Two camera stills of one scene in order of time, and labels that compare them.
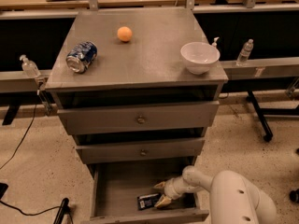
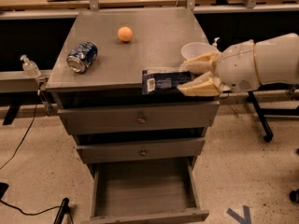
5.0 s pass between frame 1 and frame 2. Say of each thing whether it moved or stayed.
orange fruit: stayed
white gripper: moved
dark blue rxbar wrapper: moved
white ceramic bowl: stayed
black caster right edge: stayed
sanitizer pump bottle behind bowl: stayed
